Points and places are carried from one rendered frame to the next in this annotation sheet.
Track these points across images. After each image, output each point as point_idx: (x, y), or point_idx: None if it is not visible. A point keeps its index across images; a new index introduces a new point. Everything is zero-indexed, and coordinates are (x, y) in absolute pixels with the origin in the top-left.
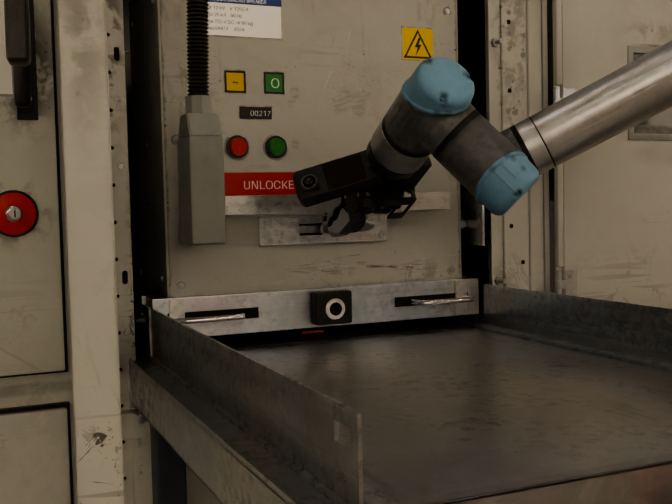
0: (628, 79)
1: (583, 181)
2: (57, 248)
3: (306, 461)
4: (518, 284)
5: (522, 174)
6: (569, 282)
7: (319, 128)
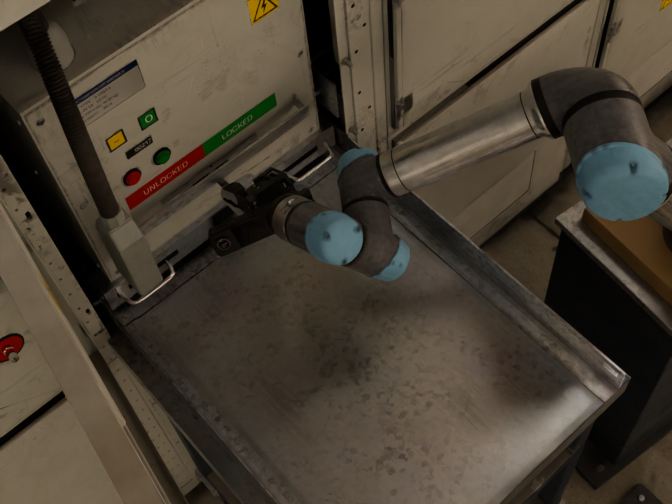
0: (473, 150)
1: (418, 33)
2: None
3: None
4: (366, 121)
5: (400, 269)
6: (406, 103)
7: (192, 120)
